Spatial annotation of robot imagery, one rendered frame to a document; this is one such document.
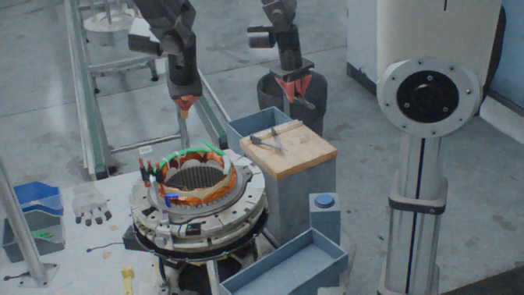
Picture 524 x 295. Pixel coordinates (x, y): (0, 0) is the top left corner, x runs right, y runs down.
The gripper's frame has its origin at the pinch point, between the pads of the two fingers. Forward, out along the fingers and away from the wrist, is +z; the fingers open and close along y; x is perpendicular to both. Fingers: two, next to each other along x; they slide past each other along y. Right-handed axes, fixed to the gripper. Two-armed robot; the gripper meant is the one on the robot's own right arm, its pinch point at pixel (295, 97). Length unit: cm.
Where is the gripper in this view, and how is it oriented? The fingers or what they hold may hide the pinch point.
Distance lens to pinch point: 145.7
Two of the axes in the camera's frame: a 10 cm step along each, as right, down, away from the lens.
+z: 1.6, 8.4, 5.2
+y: -8.6, 3.7, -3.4
